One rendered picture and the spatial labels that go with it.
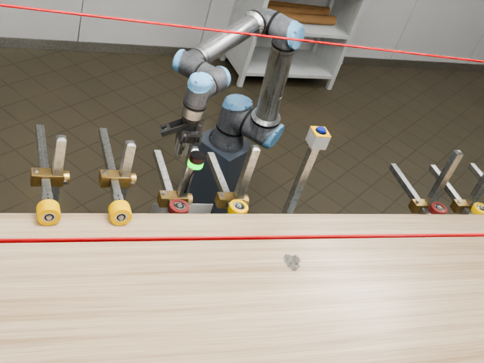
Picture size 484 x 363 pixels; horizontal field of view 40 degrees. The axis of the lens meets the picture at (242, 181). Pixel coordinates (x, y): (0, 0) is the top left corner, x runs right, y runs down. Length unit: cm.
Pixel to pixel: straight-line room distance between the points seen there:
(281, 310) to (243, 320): 15
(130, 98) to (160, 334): 293
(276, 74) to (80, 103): 194
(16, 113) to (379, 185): 252
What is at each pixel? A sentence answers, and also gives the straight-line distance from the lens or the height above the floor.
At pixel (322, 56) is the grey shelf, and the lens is 592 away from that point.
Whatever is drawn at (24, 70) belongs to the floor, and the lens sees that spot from 496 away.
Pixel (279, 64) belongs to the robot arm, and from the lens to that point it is 306.
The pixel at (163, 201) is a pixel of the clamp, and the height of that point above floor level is 85.
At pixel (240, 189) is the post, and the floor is 92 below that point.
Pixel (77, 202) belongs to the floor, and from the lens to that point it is 387.
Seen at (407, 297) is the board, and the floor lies 90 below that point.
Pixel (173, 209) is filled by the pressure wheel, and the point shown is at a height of 90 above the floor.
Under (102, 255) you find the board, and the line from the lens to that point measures 232.
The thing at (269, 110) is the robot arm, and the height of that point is 95.
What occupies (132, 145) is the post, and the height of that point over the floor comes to 112.
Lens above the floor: 255
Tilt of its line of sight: 36 degrees down
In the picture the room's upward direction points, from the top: 19 degrees clockwise
